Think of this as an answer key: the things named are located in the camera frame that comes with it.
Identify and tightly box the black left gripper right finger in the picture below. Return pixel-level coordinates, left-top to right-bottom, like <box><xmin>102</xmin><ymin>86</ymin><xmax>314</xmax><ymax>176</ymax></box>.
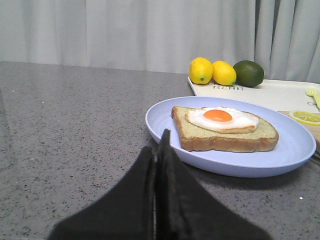
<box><xmin>155</xmin><ymin>129</ymin><xmax>271</xmax><ymax>240</ymax></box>

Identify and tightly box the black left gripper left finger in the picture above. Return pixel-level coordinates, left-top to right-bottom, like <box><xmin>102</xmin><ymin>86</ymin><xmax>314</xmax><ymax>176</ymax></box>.
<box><xmin>48</xmin><ymin>146</ymin><xmax>155</xmax><ymax>240</ymax></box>

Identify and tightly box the fried egg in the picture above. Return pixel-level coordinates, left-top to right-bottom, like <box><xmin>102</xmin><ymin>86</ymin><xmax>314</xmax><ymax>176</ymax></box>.
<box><xmin>185</xmin><ymin>106</ymin><xmax>260</xmax><ymax>134</ymax></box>

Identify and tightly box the toast bread slice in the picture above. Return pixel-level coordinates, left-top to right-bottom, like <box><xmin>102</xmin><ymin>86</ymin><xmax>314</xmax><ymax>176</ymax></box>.
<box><xmin>171</xmin><ymin>106</ymin><xmax>280</xmax><ymax>153</ymax></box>

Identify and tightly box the light blue plate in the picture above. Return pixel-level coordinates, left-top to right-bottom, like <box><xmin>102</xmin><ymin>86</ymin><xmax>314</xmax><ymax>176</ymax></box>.
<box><xmin>145</xmin><ymin>96</ymin><xmax>316</xmax><ymax>178</ymax></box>

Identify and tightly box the white rectangular tray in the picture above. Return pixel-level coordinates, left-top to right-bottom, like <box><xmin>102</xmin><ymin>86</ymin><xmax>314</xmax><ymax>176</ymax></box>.
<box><xmin>187</xmin><ymin>79</ymin><xmax>320</xmax><ymax>113</ymax></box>

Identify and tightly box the left yellow lemon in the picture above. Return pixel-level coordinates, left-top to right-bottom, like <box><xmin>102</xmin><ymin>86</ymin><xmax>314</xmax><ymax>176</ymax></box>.
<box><xmin>188</xmin><ymin>57</ymin><xmax>213</xmax><ymax>85</ymax></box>

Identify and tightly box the yellow lemon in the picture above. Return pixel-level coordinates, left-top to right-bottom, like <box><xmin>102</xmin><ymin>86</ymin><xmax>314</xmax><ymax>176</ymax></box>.
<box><xmin>188</xmin><ymin>57</ymin><xmax>213</xmax><ymax>85</ymax></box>
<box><xmin>212</xmin><ymin>60</ymin><xmax>237</xmax><ymax>86</ymax></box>

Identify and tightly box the right yellow lemon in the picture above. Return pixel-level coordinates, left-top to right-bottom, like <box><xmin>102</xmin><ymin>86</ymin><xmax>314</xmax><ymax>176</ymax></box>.
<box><xmin>212</xmin><ymin>60</ymin><xmax>237</xmax><ymax>86</ymax></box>

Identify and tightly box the green lime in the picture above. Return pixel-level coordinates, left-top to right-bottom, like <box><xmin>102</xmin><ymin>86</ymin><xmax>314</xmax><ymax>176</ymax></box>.
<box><xmin>233</xmin><ymin>60</ymin><xmax>265</xmax><ymax>87</ymax></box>

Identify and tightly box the lemon slice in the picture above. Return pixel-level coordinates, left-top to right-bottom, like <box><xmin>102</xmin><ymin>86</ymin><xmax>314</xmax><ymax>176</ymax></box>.
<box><xmin>288</xmin><ymin>110</ymin><xmax>320</xmax><ymax>126</ymax></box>

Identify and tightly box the grey curtain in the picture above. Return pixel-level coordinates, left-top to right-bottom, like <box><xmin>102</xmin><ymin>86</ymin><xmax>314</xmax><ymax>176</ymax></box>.
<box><xmin>0</xmin><ymin>0</ymin><xmax>320</xmax><ymax>83</ymax></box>

